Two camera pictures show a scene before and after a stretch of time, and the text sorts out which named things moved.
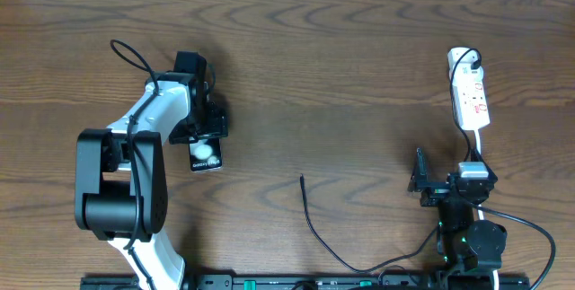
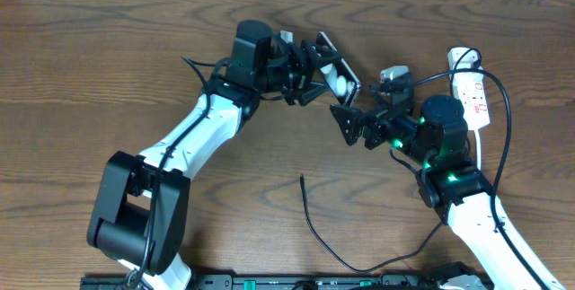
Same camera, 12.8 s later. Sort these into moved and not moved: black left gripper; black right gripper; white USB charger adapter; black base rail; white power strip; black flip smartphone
Moved: black left gripper; black flip smartphone; black right gripper
Not moved: white USB charger adapter; white power strip; black base rail
